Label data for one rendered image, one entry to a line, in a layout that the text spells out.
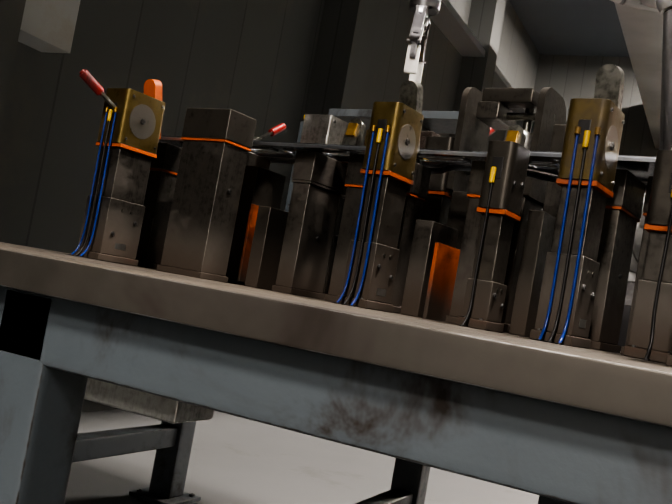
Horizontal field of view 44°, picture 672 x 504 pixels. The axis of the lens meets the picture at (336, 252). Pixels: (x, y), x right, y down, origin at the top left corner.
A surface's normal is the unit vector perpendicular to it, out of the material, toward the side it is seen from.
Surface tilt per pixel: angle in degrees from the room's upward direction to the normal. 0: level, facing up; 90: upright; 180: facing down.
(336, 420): 90
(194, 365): 90
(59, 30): 90
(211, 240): 90
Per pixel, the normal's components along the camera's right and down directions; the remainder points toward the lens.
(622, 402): -0.41, -0.12
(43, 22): 0.89, 0.14
